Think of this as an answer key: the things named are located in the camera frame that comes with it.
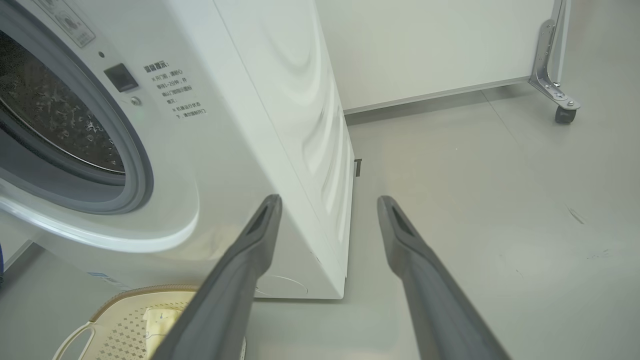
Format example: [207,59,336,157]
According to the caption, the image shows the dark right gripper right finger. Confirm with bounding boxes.
[376,195,511,360]

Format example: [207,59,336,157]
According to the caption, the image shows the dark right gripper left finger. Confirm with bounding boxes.
[150,194,283,360]

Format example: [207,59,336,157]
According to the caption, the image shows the cream printed garment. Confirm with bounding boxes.
[142,307,182,360]

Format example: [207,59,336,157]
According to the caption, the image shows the cream perforated laundry basket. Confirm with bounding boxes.
[52,284,247,360]

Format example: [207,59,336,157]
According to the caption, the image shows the white front-load washing machine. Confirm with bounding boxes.
[0,0,357,301]

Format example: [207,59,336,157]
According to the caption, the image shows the printed text label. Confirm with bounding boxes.
[143,61,207,121]

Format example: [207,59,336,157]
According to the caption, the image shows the steel perforated washer drum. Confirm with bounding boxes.
[0,30,126,175]

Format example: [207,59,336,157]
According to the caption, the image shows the white partition panel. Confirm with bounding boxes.
[315,0,557,115]

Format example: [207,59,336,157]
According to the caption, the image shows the grey warning sticker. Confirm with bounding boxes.
[35,0,97,49]

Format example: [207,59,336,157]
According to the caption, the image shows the metal caster leg bracket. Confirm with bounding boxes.
[529,0,582,112]

